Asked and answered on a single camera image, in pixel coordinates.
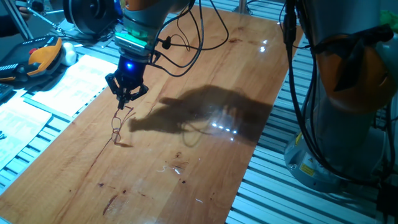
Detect orange and black teach pendant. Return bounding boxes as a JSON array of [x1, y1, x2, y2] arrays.
[[0, 35, 65, 83]]

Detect person's hand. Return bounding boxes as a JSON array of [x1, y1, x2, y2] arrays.
[[17, 6, 32, 22]]

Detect glossy wooden board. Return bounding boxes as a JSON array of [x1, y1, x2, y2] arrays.
[[0, 6, 304, 224]]

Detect aluminium frame post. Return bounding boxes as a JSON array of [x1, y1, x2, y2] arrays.
[[232, 0, 253, 16]]

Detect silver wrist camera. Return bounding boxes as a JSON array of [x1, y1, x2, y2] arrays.
[[114, 32, 149, 54]]

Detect grey diagonal bar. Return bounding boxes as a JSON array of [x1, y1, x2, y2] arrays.
[[1, 0, 34, 41]]

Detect black keyboard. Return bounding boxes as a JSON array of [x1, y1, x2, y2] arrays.
[[0, 83, 15, 102]]

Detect white computer mouse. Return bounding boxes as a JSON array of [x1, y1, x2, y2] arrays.
[[60, 42, 78, 67]]

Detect green cloth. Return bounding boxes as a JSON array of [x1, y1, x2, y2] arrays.
[[379, 9, 398, 34]]

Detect white printed paper sheet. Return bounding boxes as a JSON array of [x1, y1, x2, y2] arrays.
[[30, 54, 119, 118], [0, 96, 53, 171]]

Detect black filament spool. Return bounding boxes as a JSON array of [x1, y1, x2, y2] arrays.
[[63, 0, 121, 35]]

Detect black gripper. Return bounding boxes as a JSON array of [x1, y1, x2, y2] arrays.
[[104, 54, 149, 110]]

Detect forearm in dark sleeve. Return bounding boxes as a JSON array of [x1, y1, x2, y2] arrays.
[[0, 15, 24, 38]]

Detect red-framed glasses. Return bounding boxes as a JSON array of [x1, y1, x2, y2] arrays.
[[111, 105, 136, 144]]

